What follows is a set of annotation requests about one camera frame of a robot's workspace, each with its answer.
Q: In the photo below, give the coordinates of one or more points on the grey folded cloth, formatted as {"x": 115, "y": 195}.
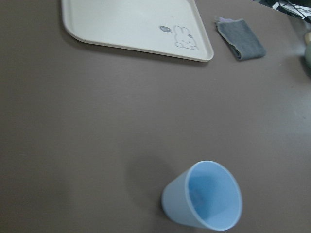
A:
{"x": 242, "y": 41}

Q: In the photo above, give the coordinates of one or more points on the cream rabbit tray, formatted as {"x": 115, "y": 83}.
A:
{"x": 166, "y": 27}

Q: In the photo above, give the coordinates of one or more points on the light blue plastic cup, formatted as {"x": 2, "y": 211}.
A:
{"x": 205, "y": 196}

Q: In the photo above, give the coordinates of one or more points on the mint green bowl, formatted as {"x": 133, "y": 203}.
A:
{"x": 306, "y": 60}

